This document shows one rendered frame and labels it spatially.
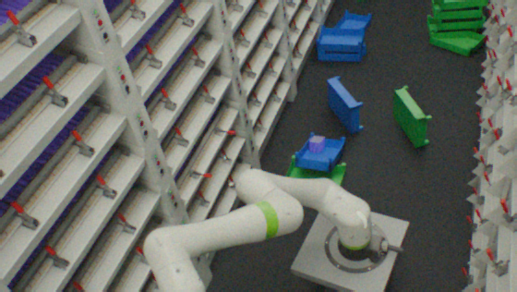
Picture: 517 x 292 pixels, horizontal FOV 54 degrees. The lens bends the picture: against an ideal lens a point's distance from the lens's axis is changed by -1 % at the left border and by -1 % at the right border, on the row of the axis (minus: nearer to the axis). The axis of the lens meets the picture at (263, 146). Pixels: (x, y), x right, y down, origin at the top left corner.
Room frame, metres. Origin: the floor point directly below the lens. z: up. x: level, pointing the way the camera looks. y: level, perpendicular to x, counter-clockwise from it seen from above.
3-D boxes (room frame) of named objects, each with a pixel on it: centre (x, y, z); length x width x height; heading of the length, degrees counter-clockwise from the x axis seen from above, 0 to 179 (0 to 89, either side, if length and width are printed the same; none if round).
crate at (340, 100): (2.29, -0.52, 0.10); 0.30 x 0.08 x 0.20; 13
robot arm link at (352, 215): (1.17, -0.27, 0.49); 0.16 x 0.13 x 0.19; 30
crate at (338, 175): (1.83, -0.23, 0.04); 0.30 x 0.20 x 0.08; 63
